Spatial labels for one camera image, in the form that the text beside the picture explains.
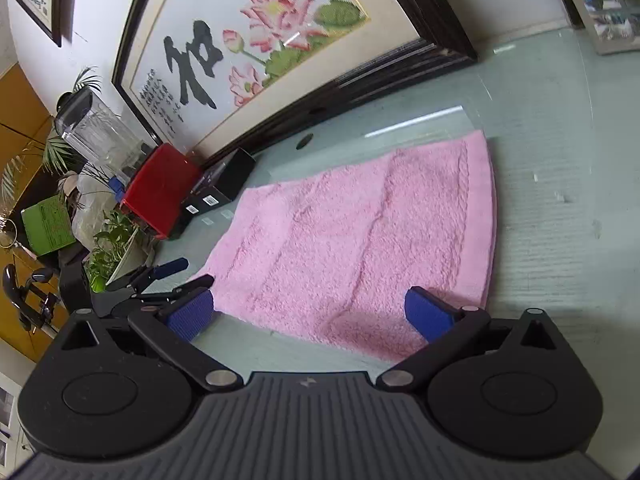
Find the pink towel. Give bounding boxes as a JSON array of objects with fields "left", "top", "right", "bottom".
[{"left": 203, "top": 131, "right": 496, "bottom": 361}]

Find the potted green plant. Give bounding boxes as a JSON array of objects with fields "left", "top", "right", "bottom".
[{"left": 0, "top": 66, "right": 162, "bottom": 294}]

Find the red blender base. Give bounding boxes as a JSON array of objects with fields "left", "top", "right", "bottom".
[{"left": 122, "top": 143, "right": 203, "bottom": 240}]

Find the green box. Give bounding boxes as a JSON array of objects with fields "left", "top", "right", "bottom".
[{"left": 21, "top": 195, "right": 76, "bottom": 257}]

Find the black small box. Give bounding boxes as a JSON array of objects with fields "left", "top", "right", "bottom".
[{"left": 169, "top": 148, "right": 256, "bottom": 240}]

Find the clear blender jar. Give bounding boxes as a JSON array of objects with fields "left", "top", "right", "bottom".
[{"left": 54, "top": 87, "right": 157, "bottom": 183}]

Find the dark coin on table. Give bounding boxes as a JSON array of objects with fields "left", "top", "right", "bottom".
[{"left": 296, "top": 133, "right": 314, "bottom": 151}]

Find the framed lotus calligraphy picture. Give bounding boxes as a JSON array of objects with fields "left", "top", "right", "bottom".
[{"left": 112, "top": 0, "right": 477, "bottom": 160}]

